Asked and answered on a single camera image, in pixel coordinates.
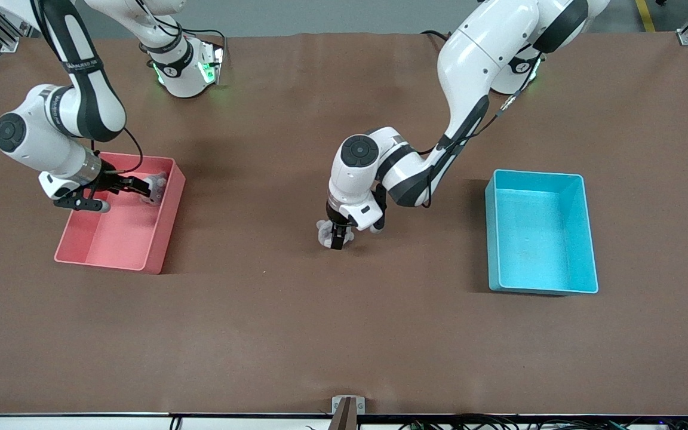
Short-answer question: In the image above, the grey plush Totoro toy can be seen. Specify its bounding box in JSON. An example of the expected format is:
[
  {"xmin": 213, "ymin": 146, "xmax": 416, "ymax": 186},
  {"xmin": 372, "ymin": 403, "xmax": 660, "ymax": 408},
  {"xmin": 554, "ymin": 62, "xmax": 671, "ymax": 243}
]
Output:
[
  {"xmin": 141, "ymin": 172, "xmax": 168, "ymax": 205},
  {"xmin": 317, "ymin": 220, "xmax": 355, "ymax": 248}
]

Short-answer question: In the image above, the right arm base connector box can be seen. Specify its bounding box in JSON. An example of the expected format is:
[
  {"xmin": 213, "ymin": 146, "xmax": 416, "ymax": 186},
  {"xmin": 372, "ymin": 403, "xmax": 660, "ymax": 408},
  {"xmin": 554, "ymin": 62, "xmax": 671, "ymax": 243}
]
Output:
[{"xmin": 198, "ymin": 43, "xmax": 225, "ymax": 85}]

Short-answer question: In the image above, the pink plastic box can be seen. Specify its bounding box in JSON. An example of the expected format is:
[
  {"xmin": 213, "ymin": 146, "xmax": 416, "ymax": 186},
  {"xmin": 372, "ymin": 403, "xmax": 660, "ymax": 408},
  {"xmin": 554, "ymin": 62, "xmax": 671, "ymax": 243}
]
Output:
[{"xmin": 54, "ymin": 152, "xmax": 186, "ymax": 275}]

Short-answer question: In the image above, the blue plastic box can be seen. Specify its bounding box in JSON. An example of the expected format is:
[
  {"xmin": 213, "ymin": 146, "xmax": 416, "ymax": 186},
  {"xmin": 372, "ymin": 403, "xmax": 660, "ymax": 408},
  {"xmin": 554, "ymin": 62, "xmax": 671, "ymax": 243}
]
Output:
[{"xmin": 485, "ymin": 169, "xmax": 599, "ymax": 296}]

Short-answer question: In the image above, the brown table cover mat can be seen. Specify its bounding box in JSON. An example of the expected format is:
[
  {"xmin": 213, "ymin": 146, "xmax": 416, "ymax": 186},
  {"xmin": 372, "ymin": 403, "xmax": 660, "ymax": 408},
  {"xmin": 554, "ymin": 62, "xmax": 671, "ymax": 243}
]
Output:
[{"xmin": 0, "ymin": 31, "xmax": 688, "ymax": 416}]

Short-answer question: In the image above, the brown stand pole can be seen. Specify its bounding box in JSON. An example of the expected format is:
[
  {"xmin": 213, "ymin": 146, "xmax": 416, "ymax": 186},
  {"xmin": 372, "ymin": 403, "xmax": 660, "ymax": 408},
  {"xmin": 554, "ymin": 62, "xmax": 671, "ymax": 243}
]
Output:
[{"xmin": 327, "ymin": 398, "xmax": 358, "ymax": 430}]

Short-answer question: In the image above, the silver bracket plate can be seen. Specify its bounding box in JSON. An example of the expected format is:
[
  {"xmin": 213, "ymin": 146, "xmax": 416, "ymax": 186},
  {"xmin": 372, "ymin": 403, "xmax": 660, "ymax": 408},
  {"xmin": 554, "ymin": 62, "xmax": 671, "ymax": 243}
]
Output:
[{"xmin": 331, "ymin": 396, "xmax": 366, "ymax": 414}]

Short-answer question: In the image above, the black right base cable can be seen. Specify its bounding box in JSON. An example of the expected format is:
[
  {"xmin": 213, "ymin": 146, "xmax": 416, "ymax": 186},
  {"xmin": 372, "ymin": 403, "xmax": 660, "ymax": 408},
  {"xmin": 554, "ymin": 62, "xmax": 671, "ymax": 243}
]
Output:
[{"xmin": 192, "ymin": 27, "xmax": 226, "ymax": 51}]

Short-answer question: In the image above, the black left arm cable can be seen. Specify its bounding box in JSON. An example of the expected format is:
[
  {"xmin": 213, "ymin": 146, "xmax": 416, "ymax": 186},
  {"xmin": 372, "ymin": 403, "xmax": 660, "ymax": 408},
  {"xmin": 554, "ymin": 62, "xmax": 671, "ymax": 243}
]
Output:
[{"xmin": 416, "ymin": 53, "xmax": 545, "ymax": 210}]

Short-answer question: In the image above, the black cable bundle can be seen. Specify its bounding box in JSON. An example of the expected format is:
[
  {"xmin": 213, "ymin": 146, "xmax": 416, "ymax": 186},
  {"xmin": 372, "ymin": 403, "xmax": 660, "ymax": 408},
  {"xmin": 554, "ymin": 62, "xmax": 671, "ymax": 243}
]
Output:
[{"xmin": 398, "ymin": 414, "xmax": 688, "ymax": 430}]

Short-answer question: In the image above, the white table edge rail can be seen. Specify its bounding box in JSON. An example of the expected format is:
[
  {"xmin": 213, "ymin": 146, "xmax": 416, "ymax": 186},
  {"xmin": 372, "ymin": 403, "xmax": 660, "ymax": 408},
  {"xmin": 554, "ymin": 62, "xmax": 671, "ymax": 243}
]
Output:
[{"xmin": 0, "ymin": 412, "xmax": 688, "ymax": 430}]

